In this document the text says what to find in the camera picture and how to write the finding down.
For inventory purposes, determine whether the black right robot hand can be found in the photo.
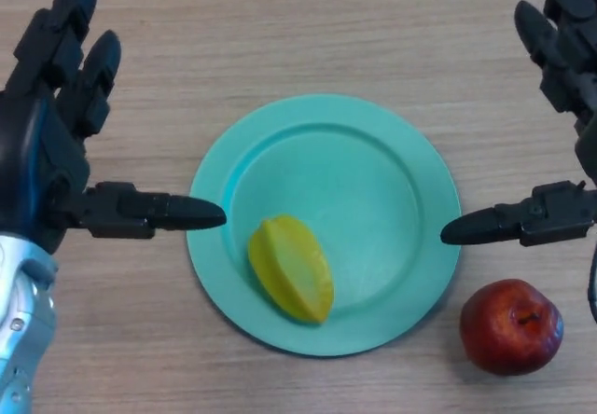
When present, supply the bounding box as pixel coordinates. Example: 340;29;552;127
440;0;597;247

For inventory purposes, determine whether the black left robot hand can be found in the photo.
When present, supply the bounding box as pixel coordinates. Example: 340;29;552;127
0;0;229;255

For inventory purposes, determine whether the yellow starfruit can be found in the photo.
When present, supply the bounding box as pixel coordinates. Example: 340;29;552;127
246;214;336;326

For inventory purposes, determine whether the green round plate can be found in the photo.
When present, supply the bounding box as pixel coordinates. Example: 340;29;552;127
186;94;462;357

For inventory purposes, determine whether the red apple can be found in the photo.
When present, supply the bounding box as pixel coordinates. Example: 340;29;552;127
459;279;564;377

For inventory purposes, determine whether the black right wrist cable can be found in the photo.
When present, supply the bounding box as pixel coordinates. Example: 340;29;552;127
585;243;597;324

